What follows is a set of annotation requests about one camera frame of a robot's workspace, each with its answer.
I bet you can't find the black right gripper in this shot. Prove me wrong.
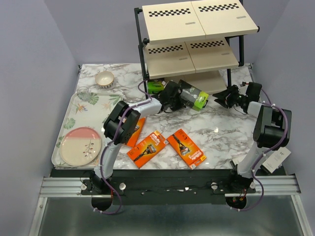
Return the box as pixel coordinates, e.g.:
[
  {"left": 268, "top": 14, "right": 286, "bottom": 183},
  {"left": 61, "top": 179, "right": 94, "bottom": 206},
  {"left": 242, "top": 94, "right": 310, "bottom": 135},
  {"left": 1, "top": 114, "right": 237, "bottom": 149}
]
[{"left": 212, "top": 85, "right": 247, "bottom": 109}]

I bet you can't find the black green razor box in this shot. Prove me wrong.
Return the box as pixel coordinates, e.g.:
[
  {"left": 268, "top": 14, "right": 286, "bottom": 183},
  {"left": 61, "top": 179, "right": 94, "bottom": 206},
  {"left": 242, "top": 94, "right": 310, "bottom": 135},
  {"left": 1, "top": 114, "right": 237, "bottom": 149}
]
[
  {"left": 147, "top": 79, "right": 166, "bottom": 94},
  {"left": 178, "top": 80, "right": 209, "bottom": 111}
]

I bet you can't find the beige black three-tier shelf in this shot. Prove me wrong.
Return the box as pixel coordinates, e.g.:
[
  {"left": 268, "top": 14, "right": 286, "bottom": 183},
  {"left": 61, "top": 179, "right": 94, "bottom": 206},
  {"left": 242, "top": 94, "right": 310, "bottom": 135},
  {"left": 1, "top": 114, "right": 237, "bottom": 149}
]
[{"left": 134, "top": 0, "right": 260, "bottom": 94}]

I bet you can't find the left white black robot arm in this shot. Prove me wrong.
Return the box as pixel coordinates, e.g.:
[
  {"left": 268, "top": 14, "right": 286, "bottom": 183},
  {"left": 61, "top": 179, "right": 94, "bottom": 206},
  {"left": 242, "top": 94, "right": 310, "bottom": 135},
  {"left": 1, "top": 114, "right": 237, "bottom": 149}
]
[{"left": 90, "top": 81, "right": 184, "bottom": 194}]

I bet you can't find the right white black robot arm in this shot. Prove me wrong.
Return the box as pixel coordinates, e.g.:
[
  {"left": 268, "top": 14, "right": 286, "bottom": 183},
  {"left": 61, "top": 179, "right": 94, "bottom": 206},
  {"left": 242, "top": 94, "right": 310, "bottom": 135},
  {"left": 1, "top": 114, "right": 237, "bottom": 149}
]
[{"left": 213, "top": 82, "right": 292, "bottom": 193}]

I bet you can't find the orange Gillette Fusion5 box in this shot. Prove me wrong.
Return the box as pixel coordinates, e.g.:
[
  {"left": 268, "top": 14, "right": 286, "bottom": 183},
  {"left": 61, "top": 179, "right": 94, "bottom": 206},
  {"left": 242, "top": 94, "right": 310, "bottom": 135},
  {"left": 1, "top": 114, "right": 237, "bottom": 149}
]
[{"left": 126, "top": 118, "right": 146, "bottom": 148}]

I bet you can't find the white bowl orange rim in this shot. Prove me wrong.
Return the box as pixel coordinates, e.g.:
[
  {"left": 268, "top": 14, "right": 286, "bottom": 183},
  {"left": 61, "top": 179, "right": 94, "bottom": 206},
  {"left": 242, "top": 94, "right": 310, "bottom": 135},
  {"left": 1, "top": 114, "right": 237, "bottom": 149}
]
[{"left": 95, "top": 71, "right": 115, "bottom": 89}]

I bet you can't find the white leaf-print tray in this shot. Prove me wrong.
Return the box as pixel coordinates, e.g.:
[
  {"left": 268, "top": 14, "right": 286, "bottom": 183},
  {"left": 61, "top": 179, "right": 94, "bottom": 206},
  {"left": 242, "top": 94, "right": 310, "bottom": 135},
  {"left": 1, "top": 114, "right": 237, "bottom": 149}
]
[{"left": 51, "top": 92, "right": 122, "bottom": 169}]

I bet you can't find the white paper card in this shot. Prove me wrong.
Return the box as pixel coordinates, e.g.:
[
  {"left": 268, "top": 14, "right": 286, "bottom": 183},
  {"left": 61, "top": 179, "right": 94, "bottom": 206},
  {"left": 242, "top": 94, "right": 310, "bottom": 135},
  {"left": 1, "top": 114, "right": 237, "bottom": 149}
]
[{"left": 262, "top": 147, "right": 291, "bottom": 173}]

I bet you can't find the clear drinking glass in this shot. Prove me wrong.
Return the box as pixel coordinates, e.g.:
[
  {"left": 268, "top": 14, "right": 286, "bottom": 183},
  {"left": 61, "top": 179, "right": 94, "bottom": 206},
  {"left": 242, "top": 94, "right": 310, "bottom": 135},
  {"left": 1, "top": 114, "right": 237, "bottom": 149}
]
[{"left": 76, "top": 86, "right": 90, "bottom": 102}]

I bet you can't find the pink white plate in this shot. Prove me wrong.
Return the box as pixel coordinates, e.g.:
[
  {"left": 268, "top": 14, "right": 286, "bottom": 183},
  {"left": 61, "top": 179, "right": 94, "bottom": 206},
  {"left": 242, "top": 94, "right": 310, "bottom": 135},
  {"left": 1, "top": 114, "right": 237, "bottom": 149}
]
[{"left": 60, "top": 127, "right": 102, "bottom": 167}]

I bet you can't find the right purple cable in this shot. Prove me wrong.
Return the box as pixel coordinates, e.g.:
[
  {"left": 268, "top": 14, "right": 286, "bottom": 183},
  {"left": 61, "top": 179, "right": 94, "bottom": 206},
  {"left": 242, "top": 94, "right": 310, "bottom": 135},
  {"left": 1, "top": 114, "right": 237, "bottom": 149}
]
[{"left": 230, "top": 87, "right": 290, "bottom": 212}]

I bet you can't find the aluminium black mounting rail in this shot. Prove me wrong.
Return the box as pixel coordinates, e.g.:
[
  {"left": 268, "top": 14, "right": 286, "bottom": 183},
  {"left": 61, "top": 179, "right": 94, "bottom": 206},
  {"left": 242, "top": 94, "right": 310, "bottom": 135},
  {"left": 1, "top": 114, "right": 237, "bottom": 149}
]
[{"left": 39, "top": 169, "right": 301, "bottom": 206}]

